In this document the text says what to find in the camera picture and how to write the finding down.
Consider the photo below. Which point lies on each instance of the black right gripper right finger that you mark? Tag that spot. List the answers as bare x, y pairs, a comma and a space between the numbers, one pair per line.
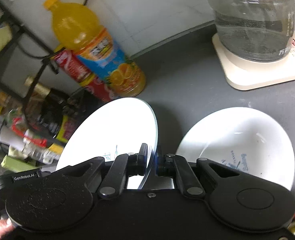
236, 198

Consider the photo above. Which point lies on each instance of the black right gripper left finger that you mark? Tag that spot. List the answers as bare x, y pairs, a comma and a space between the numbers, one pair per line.
35, 201

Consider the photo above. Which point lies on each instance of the red drink can upper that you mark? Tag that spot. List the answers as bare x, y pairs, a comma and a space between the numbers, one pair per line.
70, 64

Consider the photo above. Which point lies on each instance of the red drink can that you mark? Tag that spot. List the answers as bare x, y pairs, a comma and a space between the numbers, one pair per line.
99, 89
70, 64

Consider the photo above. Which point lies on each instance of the green carton box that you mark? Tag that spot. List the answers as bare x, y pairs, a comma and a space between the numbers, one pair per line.
16, 165

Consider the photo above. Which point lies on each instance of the black metal kitchen rack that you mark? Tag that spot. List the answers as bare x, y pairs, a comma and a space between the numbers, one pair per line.
17, 30

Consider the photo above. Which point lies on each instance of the glass electric kettle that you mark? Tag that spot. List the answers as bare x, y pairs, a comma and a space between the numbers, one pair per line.
256, 30

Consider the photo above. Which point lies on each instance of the white bakery print plate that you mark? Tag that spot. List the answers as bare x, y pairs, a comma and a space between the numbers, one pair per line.
244, 139

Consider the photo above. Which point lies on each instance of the dark soy sauce bottle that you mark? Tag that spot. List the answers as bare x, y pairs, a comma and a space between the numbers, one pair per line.
49, 112

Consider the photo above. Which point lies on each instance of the white sweet bakery plate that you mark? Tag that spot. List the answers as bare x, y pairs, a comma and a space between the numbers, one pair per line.
118, 127

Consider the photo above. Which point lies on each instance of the red drink can lower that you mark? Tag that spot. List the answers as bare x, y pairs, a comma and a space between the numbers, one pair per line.
99, 89

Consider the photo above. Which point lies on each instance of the orange juice bottle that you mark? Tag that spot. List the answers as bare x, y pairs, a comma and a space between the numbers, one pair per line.
79, 30

